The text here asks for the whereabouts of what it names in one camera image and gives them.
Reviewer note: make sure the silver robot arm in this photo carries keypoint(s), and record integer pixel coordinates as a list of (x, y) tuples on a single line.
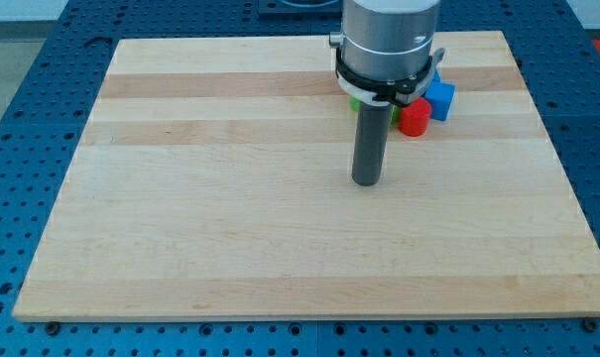
[(386, 39)]

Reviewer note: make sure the light wooden board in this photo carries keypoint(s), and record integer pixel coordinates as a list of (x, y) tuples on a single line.
[(212, 182)]

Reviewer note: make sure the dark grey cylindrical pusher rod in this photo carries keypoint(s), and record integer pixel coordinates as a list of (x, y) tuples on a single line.
[(373, 124)]

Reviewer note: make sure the green block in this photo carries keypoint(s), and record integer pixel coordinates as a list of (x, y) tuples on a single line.
[(395, 116)]

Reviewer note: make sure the red cylinder block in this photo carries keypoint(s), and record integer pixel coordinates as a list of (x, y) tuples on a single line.
[(413, 119)]

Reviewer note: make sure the blue cube block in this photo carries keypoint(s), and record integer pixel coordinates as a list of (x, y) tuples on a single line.
[(440, 96)]

